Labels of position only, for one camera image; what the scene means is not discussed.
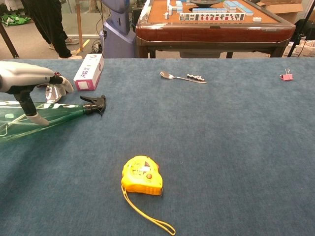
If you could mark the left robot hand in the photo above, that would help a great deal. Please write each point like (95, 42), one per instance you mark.
(22, 76)

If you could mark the green transparent spray bottle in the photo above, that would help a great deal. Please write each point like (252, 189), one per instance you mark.
(59, 115)

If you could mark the black tripod stand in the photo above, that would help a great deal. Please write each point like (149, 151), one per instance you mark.
(297, 34)

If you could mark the bunch of dark red grapes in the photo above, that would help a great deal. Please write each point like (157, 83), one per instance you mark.
(57, 73)

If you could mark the large steel serving spoon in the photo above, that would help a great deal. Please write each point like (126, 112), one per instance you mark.
(53, 94)

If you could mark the green bag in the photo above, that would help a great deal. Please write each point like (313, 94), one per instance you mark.
(13, 19)

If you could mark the white and pink carton box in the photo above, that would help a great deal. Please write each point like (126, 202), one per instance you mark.
(89, 71)

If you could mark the small steel spoon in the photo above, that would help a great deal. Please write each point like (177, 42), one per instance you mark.
(166, 75)

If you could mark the yellow tape measure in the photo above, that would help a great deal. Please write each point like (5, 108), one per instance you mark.
(141, 177)

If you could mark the brown mahjong table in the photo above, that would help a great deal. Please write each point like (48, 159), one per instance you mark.
(209, 34)

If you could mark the blue table cloth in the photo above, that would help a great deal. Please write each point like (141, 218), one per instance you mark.
(209, 135)

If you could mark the row of face-up mahjong tiles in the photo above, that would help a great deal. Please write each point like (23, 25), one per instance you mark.
(211, 17)

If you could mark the single white mahjong tile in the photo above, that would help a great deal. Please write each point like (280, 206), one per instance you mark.
(257, 19)

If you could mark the pink binder clip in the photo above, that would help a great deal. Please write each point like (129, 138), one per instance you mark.
(287, 77)

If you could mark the cardboard box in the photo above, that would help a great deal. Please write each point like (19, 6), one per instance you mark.
(283, 11)

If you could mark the white plastic crate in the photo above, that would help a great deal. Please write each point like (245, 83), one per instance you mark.
(304, 50)

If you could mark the wooden post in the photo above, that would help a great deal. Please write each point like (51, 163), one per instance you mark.
(79, 24)

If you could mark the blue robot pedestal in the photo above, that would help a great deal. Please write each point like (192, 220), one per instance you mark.
(118, 41)

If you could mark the blue-backed mahjong tile wall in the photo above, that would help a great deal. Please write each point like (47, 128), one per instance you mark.
(237, 6)

